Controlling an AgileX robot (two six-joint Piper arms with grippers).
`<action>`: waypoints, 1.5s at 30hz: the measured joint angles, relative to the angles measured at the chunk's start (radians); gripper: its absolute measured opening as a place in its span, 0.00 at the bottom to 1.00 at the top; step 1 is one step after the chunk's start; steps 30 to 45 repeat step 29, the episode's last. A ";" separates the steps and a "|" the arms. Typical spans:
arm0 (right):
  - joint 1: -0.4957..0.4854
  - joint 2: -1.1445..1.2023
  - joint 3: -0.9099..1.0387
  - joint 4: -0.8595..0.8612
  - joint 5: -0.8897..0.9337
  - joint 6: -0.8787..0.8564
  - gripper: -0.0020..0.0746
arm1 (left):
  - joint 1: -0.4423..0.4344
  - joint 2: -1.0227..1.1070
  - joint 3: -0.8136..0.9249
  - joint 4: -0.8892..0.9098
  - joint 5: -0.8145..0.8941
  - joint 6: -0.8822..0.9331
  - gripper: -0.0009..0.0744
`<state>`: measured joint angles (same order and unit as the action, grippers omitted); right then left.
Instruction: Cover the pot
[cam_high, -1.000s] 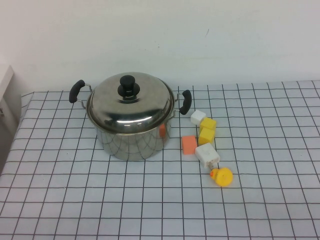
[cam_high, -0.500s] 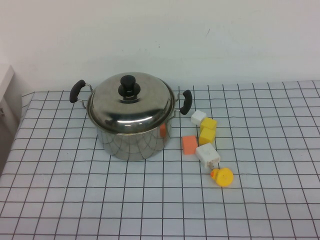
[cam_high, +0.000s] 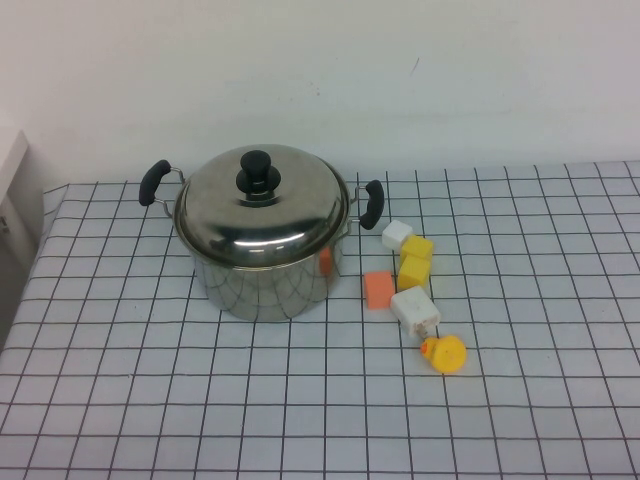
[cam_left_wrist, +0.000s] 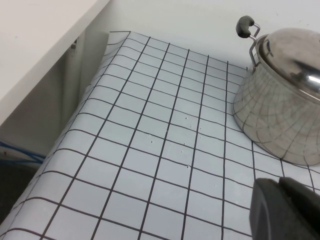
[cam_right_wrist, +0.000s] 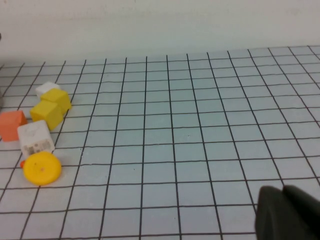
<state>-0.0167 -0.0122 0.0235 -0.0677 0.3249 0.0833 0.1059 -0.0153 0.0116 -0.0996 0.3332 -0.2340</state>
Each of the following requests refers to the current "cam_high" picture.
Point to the steel lid with black knob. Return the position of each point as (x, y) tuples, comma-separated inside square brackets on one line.
[(295, 215)]

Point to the small white cube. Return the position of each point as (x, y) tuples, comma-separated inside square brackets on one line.
[(396, 235)]

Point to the orange foam block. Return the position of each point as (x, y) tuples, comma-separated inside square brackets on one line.
[(378, 291)]

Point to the yellow foam cube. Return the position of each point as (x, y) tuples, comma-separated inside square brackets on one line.
[(419, 247), (414, 274)]

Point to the large white cube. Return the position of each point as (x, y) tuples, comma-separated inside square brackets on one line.
[(414, 307)]

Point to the yellow rubber duck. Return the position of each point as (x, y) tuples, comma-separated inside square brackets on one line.
[(447, 356)]

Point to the white black grid tablecloth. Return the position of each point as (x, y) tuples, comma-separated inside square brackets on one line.
[(200, 400)]

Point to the white side panel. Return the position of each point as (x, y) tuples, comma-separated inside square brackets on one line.
[(12, 170)]

